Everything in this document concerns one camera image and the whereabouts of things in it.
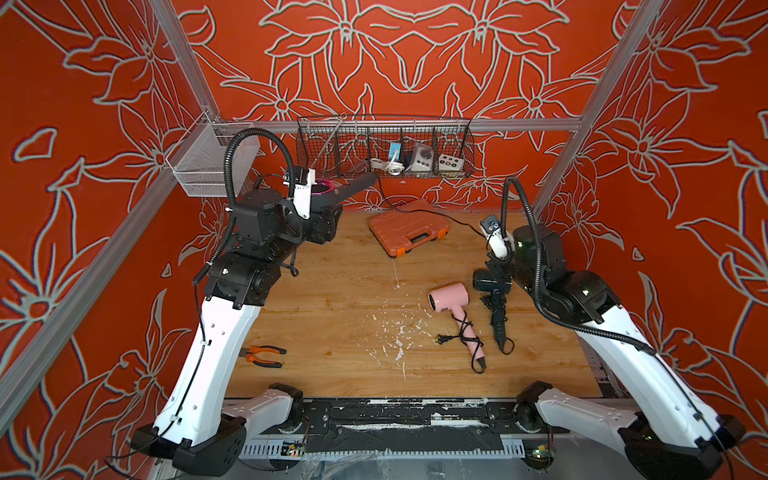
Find black hair dryer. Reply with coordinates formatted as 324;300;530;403
310;173;378;213

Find pink hair dryer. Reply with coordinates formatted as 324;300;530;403
428;282;487;374

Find dark green hair dryer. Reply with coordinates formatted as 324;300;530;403
472;269;515;355

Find green dryer black cord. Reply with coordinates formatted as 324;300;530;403
482;293;516;356

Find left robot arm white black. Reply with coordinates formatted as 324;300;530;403
130;127;343;477

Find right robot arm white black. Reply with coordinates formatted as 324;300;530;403
502;176;745;479

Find orange plastic tool case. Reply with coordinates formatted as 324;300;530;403
368;199;450;258

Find blue white small box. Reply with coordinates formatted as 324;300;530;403
388;142;402;163

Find white power strip cube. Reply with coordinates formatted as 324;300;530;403
437;154;465;176

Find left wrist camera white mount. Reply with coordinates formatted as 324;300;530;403
292;166;316;219

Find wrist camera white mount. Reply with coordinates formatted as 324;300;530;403
292;166;316;219
480;215;514;261

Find black wire wall basket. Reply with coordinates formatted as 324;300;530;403
296;114;475;180

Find clear acrylic wall bin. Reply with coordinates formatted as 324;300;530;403
166;121;261;198

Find orange handled pliers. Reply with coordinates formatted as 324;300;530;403
239;345;287;369

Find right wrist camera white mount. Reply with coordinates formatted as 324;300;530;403
480;215;514;261

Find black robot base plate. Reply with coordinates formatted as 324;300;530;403
241;398;565;461

